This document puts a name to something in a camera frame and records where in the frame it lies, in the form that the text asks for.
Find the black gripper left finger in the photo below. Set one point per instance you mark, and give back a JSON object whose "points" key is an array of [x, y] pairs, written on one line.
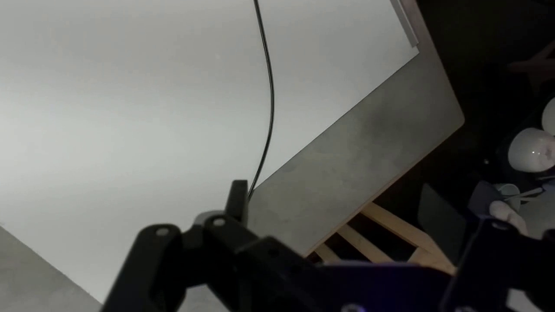
{"points": [[161, 261]]}

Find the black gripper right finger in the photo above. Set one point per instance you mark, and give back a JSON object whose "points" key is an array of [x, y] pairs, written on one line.
{"points": [[508, 271]]}

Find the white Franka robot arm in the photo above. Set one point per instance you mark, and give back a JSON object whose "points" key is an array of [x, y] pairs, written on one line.
{"points": [[531, 150]]}

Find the wooden slat-back chair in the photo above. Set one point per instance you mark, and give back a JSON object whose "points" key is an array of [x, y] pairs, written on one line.
{"points": [[399, 228]]}

